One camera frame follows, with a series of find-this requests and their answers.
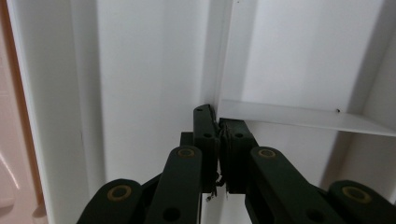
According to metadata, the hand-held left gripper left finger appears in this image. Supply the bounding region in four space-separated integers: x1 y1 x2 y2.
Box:
146 104 220 224

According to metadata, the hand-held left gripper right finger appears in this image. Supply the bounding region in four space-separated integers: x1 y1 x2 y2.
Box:
219 118 344 224

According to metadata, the white divided tray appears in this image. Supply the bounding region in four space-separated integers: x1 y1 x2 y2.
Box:
6 0 396 224

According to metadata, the pink storage box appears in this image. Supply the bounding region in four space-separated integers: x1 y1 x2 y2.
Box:
0 0 49 224

